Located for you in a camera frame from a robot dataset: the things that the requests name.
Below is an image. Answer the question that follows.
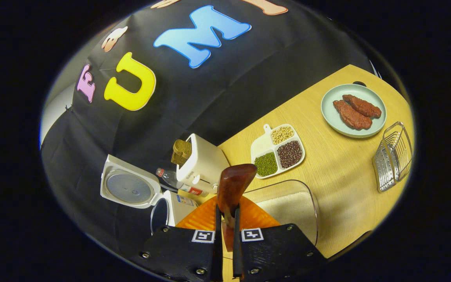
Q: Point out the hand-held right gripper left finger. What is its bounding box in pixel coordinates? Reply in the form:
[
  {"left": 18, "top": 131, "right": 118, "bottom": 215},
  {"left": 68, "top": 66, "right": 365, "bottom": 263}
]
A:
[{"left": 139, "top": 195, "right": 224, "bottom": 282}]

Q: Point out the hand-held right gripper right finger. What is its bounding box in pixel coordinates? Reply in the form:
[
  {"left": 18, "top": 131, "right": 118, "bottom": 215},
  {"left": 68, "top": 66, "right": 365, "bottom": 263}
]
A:
[{"left": 233, "top": 196, "right": 327, "bottom": 282}]

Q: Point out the clear box of rice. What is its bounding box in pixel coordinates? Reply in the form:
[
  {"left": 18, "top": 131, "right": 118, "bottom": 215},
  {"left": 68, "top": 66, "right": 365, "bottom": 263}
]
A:
[{"left": 241, "top": 179, "right": 320, "bottom": 247}]

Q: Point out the brown wooden spoon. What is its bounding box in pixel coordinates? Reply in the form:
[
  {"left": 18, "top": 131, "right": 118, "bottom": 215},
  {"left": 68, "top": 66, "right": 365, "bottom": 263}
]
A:
[{"left": 216, "top": 164, "right": 258, "bottom": 251}]

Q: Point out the white rice cooker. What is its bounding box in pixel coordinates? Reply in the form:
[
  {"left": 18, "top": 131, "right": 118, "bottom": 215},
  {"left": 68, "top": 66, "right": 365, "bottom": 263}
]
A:
[{"left": 100, "top": 154, "right": 199, "bottom": 236}]

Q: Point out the metal wire chopstick holder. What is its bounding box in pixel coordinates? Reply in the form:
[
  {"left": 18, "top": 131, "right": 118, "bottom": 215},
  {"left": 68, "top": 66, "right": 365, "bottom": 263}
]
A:
[{"left": 373, "top": 121, "right": 413, "bottom": 193}]

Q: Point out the plastic bottle red label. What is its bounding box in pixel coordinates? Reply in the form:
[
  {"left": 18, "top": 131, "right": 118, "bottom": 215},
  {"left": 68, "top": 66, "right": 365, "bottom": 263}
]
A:
[{"left": 156, "top": 168, "right": 209, "bottom": 197}]

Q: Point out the white toaster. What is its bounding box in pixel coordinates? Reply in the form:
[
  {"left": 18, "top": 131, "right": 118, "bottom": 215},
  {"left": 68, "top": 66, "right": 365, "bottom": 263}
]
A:
[{"left": 175, "top": 133, "right": 230, "bottom": 195}]

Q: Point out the brown bread slice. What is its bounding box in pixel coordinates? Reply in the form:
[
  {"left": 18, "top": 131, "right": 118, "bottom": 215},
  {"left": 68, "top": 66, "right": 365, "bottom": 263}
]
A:
[{"left": 171, "top": 139, "right": 193, "bottom": 166}]

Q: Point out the divided white bean tray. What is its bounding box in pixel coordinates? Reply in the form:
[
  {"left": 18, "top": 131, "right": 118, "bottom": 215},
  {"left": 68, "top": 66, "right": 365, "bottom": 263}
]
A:
[{"left": 250, "top": 124, "right": 306, "bottom": 180}]

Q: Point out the pale green plate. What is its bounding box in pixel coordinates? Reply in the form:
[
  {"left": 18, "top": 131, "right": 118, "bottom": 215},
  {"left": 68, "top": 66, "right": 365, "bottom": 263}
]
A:
[{"left": 321, "top": 84, "right": 387, "bottom": 138}]

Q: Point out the white metal frame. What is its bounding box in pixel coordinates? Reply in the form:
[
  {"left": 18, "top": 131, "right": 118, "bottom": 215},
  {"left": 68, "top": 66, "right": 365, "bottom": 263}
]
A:
[{"left": 368, "top": 60, "right": 383, "bottom": 80}]

